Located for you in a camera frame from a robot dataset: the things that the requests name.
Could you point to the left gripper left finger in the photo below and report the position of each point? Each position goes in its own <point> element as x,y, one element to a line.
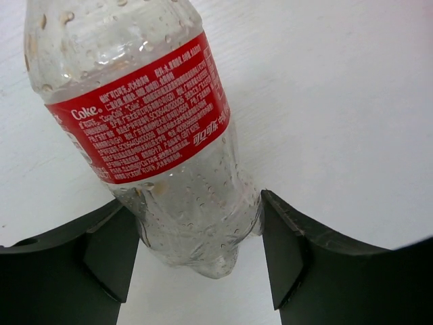
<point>78,273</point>

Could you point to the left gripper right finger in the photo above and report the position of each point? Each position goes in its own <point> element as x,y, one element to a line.
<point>320,276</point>

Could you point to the red label clear bottle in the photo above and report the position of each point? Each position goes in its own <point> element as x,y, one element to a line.
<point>135,87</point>

